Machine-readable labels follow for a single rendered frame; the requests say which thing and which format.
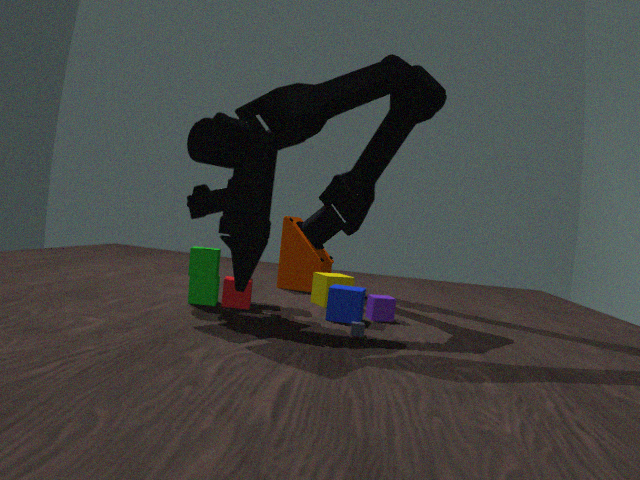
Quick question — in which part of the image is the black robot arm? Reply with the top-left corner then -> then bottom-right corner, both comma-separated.
187,54 -> 447,250

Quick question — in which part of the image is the purple block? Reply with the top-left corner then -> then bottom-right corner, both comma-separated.
365,294 -> 397,322

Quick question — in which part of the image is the blue block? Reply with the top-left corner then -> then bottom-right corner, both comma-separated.
325,284 -> 366,324

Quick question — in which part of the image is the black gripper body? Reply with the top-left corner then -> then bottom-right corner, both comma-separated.
219,170 -> 274,241

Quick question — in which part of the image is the yellow block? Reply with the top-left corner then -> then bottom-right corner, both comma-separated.
311,272 -> 355,307

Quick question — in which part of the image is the green block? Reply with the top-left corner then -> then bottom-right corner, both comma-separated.
188,247 -> 221,278
188,275 -> 220,306

